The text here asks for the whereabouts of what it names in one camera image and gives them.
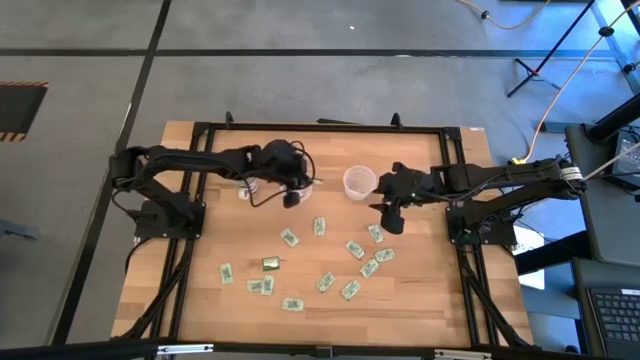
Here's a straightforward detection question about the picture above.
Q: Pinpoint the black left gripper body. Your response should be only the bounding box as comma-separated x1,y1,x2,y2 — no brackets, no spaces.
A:
260,140,307,210

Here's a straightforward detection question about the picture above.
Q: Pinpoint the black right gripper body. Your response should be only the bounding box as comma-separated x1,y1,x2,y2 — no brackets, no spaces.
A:
375,162,435,236

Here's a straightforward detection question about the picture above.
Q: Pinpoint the clear plastic cup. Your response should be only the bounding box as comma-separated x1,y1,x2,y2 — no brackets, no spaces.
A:
279,177,315,204
342,165,379,202

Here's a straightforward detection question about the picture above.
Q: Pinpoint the white mug with blue pattern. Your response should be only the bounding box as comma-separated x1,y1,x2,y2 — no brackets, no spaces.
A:
234,177,259,201

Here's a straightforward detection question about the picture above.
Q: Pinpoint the white paper sheet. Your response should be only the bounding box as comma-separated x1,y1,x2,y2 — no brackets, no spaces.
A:
512,227,547,291

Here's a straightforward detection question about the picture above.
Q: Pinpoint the black desk leg bar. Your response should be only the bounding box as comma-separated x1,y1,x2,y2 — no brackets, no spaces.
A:
514,229,591,277

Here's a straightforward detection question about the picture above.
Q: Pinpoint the black tripod stand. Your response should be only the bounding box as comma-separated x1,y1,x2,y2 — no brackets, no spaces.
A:
506,0,597,99

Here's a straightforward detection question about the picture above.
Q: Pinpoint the grey desk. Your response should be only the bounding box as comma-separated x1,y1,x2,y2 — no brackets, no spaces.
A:
564,122,640,266

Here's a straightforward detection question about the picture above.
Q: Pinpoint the black monitor pole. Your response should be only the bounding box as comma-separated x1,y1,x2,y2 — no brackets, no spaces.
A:
585,93,640,145

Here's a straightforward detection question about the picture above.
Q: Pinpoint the black electronics box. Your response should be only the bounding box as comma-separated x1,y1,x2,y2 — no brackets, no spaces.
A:
612,128,640,191

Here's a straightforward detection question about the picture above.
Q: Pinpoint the dark laptop with keyboard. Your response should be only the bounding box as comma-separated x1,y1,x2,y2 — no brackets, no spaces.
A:
572,257,640,360

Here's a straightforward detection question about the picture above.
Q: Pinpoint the silver metal light stand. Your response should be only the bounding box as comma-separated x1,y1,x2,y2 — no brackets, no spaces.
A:
589,0,640,96

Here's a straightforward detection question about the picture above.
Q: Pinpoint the black hazard-striped floor hatch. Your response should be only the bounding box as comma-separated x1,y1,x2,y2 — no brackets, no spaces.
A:
0,81,50,143

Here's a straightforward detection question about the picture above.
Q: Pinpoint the grey chair leg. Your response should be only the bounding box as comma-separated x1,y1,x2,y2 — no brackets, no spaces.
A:
0,217,40,242

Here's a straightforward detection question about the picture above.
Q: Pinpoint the black metal crossbeam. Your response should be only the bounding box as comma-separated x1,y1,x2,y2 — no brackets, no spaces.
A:
0,338,640,360

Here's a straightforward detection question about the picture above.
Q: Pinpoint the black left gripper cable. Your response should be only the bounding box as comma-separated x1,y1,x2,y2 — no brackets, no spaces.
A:
247,180,287,208

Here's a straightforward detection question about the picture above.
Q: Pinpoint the black aluminium table frame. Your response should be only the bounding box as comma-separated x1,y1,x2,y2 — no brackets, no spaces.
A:
112,110,537,351

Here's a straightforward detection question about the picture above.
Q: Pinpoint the yellow extension cable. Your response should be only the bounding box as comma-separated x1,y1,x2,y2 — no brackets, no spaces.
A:
509,0,640,167

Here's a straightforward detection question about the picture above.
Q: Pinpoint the silver metal bracket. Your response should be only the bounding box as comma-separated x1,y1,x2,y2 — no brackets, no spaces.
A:
156,343,215,357
432,348,494,360

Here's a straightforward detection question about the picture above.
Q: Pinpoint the beige floor cable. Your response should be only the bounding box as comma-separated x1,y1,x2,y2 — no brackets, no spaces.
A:
457,0,554,30

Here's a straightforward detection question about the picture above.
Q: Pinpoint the white cable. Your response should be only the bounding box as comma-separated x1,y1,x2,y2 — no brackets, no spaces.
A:
582,141,640,181

